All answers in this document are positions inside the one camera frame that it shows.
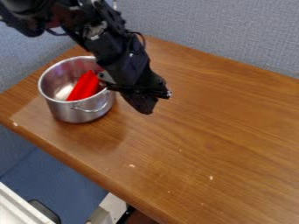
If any white furniture edge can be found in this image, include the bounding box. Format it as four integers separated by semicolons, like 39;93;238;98
0;182;55;224

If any white table leg bracket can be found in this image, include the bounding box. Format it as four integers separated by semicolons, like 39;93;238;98
86;193;128;224

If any metal pot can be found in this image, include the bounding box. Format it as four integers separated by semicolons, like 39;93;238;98
39;56;116;123

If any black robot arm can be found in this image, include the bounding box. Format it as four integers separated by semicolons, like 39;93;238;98
0;0;171;115

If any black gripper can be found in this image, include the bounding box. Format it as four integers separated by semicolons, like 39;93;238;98
83;31;172;115

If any red block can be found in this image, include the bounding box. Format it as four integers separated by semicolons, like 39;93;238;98
67;70;99;102

